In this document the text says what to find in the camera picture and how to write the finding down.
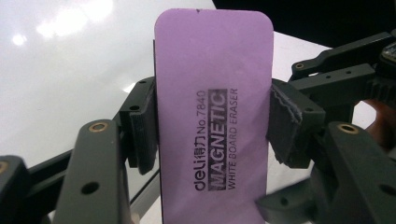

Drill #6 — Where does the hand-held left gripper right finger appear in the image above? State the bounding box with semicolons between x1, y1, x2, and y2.
265;77;327;170

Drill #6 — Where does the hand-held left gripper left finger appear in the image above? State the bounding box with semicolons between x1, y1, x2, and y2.
119;76;161;176

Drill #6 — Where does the purple whiteboard eraser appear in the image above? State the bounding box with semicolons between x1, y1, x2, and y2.
153;7;276;224

